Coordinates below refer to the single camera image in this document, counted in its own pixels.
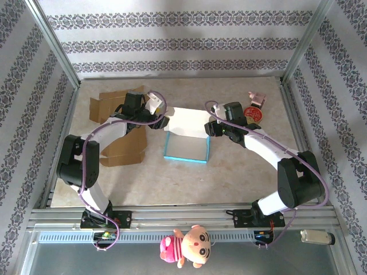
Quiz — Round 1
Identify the grey slotted cable duct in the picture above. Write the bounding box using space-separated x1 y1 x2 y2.
38 231 275 244

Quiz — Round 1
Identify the right aluminium post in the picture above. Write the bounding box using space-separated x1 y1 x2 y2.
282 0 335 84

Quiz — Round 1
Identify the aluminium back rail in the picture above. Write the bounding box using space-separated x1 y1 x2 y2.
79 74 284 81

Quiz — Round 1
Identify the plush doll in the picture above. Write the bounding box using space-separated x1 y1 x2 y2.
159 225 212 269

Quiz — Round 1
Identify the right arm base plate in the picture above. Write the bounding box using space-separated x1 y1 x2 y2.
226 209 286 229

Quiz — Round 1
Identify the left aluminium side rail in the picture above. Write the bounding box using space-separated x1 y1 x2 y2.
40 85 81 209

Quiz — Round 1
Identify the clear bottle with black cap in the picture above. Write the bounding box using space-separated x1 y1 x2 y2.
300 229 335 246

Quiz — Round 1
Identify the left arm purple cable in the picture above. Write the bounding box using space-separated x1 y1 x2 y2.
79 90 169 252

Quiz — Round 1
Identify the aluminium post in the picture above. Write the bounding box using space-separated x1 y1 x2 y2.
24 0 81 87
282 0 335 84

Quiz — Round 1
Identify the aluminium front rail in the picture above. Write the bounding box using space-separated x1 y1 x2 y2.
28 203 342 230

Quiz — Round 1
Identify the left aluminium post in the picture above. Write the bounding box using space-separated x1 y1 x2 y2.
24 0 81 87

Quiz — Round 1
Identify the small pink toy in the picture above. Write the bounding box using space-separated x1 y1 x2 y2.
248 91 268 109

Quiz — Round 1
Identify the red tape roll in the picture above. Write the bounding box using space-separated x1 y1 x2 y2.
243 106 263 124

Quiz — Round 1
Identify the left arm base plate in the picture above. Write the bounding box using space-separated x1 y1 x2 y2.
80 210 132 230

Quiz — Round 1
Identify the teal and white paper box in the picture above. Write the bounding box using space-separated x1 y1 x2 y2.
163 106 212 164

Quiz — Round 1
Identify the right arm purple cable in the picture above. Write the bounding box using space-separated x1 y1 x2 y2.
205 100 329 249

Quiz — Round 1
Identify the grey metal shelf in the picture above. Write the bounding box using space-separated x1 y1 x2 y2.
21 229 349 275

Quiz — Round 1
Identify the brown cardboard box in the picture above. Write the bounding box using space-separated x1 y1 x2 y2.
89 84 147 168

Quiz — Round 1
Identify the left circuit board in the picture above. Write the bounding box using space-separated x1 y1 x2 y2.
94 231 117 241

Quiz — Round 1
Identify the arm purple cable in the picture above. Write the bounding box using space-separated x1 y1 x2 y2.
205 100 329 249
79 90 169 252

